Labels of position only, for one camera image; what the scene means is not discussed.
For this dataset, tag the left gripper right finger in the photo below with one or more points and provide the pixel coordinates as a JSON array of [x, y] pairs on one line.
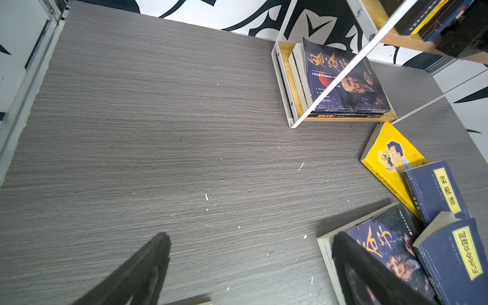
[[361, 275]]

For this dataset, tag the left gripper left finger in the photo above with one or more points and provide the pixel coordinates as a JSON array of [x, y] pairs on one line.
[[139, 280]]

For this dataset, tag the purple portrait book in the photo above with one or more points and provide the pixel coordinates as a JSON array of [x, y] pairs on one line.
[[388, 235], [343, 80]]

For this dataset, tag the blue book yellow label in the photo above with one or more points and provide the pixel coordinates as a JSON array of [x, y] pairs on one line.
[[452, 255], [434, 190], [448, 14]]

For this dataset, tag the small yellow cartoon book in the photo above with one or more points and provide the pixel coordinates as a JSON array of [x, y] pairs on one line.
[[387, 155]]

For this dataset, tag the black book on lower shelf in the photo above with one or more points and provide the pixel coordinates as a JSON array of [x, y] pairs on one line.
[[301, 87]]

